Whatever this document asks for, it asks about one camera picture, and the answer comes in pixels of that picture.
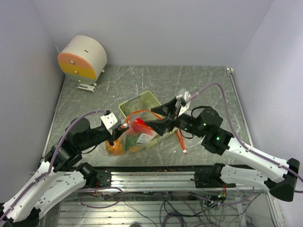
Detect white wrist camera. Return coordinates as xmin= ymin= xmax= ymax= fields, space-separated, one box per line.
xmin=176 ymin=89 xmax=191 ymax=117
xmin=100 ymin=110 xmax=121 ymax=131

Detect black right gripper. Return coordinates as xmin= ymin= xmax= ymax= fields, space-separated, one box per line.
xmin=144 ymin=97 xmax=206 ymax=138

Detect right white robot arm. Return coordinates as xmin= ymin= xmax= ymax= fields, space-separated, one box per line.
xmin=145 ymin=99 xmax=300 ymax=202

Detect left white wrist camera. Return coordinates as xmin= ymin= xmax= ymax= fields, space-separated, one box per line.
xmin=100 ymin=110 xmax=121 ymax=131

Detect clear zip bag orange zipper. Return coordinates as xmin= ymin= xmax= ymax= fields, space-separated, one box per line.
xmin=104 ymin=109 xmax=163 ymax=156

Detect pale green plastic basket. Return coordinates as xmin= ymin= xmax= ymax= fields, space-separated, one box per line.
xmin=119 ymin=91 xmax=174 ymax=144

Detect beige drum orange yellow face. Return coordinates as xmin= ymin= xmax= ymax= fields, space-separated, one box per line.
xmin=57 ymin=35 xmax=107 ymax=86

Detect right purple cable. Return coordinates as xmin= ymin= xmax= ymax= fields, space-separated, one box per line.
xmin=188 ymin=82 xmax=303 ymax=183

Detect orange toy pineapple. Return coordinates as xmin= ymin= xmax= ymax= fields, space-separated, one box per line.
xmin=105 ymin=139 xmax=140 ymax=156

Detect spare clear zip bag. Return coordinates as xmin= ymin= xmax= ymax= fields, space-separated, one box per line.
xmin=175 ymin=130 xmax=187 ymax=154

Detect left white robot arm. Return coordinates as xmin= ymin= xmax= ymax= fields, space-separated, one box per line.
xmin=0 ymin=113 xmax=128 ymax=227

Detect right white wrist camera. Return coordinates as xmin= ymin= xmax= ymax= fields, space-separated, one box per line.
xmin=176 ymin=89 xmax=191 ymax=117

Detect red yellow toy mango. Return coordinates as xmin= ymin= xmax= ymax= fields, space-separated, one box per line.
xmin=131 ymin=118 xmax=152 ymax=135

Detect purple cable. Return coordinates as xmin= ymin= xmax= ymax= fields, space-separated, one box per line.
xmin=188 ymin=82 xmax=303 ymax=183
xmin=0 ymin=109 xmax=107 ymax=220

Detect aluminium rail frame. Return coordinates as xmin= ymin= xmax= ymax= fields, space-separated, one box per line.
xmin=45 ymin=165 xmax=275 ymax=190

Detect loose cables under table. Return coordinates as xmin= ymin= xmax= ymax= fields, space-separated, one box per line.
xmin=75 ymin=184 xmax=261 ymax=227

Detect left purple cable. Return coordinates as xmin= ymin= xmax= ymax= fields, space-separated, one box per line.
xmin=0 ymin=109 xmax=107 ymax=220

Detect small white bracket block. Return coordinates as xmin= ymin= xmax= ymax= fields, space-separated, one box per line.
xmin=77 ymin=83 xmax=96 ymax=93

